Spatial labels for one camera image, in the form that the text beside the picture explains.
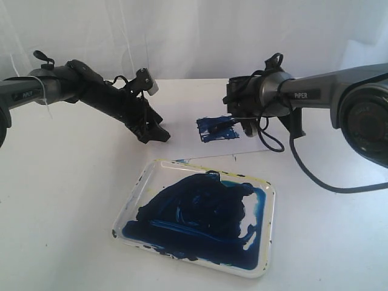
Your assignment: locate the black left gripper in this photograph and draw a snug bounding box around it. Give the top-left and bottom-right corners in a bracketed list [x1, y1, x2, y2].
[75, 61, 170, 143]

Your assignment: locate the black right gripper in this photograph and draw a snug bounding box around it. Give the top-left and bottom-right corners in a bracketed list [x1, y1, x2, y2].
[222, 75, 306, 137]

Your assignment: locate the black paintbrush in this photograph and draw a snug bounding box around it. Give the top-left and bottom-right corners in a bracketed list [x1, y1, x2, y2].
[207, 116, 255, 134]

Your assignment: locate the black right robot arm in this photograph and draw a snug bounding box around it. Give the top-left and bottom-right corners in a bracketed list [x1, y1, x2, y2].
[222, 61, 387, 167]

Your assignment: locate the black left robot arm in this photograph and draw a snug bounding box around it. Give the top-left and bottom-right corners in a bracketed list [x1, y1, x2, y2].
[1, 50, 170, 144]

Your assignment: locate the white paint tray blue paint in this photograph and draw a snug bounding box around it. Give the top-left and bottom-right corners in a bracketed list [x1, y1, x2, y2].
[112, 160, 275, 278]

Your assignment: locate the white paper with black square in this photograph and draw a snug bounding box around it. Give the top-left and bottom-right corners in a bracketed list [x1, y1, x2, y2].
[161, 108, 267, 159]

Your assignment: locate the white curtain backdrop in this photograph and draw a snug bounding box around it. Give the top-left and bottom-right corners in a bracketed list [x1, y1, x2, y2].
[1, 1, 387, 79]

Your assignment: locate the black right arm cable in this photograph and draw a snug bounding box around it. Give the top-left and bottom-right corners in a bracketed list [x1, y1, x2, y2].
[257, 115, 388, 194]

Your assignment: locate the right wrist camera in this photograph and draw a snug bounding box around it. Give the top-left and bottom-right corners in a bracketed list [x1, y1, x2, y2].
[241, 119, 258, 138]

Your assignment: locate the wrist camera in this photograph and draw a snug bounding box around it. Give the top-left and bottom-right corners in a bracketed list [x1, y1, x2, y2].
[241, 119, 258, 138]
[130, 68, 159, 96]

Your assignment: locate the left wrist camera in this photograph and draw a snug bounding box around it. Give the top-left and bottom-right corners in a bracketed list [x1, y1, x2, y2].
[130, 68, 159, 96]

